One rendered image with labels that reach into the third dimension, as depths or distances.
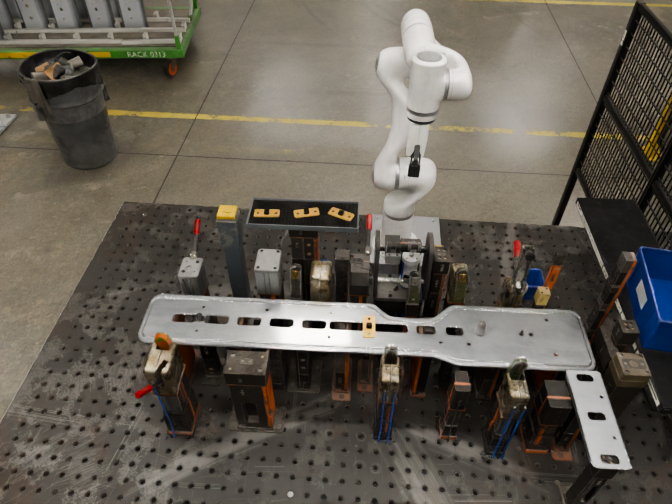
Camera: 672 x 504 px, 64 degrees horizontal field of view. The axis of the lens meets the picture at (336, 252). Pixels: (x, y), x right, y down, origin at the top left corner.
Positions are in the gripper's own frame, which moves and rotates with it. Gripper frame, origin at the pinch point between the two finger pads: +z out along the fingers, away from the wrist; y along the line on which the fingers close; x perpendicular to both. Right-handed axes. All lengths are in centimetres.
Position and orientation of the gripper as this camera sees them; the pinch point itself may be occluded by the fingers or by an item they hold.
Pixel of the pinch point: (414, 164)
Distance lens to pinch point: 156.8
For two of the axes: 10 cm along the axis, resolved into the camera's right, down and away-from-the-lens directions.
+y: -1.7, 6.9, -7.0
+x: 9.9, 1.3, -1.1
